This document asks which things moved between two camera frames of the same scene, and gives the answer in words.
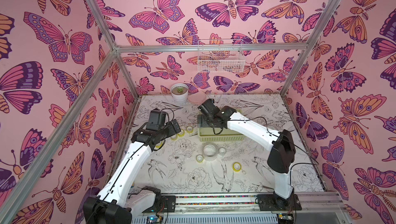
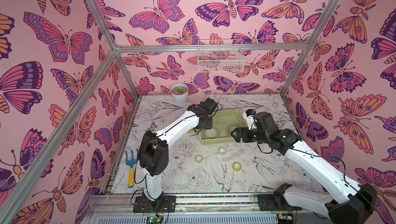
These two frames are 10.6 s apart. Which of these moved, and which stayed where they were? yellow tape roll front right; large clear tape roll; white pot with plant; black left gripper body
Moved: large clear tape roll; black left gripper body
Stayed: yellow tape roll front right; white pot with plant
